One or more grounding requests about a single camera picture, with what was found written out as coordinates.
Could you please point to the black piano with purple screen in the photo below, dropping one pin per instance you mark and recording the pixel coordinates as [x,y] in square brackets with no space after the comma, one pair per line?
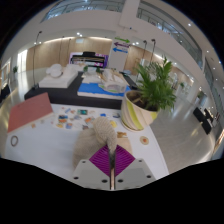
[88,59]

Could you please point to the white sheet with colourful stickers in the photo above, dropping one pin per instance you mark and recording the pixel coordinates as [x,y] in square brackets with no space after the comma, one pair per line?
[76,118]

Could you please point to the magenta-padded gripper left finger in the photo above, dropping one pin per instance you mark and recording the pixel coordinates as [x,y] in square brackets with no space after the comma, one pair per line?
[88,171]

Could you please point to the low black display platform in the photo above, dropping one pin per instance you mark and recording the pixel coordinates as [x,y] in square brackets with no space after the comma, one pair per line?
[66,95]

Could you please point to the blue-based architectural model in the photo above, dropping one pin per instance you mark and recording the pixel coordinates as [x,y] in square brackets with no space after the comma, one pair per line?
[96,90]

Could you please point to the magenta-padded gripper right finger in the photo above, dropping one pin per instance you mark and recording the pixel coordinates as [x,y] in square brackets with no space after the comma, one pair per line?
[136,171]

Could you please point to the group of black chairs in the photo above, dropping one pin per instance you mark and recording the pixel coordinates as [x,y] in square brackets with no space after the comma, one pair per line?
[201,116]

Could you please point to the tall black floor lamp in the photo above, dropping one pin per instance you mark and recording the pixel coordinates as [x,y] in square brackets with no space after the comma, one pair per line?
[34,60]
[144,50]
[153,50]

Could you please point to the white architectural model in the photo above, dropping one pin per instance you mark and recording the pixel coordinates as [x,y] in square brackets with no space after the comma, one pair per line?
[60,76]

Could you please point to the cream knitted towel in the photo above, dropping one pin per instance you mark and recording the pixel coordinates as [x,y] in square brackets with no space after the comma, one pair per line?
[88,141]

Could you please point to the large pink flat board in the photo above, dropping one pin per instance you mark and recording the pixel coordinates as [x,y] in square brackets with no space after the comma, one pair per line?
[28,111]

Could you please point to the white pillar with arrow signs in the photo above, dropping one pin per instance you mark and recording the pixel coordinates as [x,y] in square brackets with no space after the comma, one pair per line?
[120,53]

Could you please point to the potted palm in striped pot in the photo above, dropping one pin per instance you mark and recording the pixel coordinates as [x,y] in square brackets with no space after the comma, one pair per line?
[140,113]

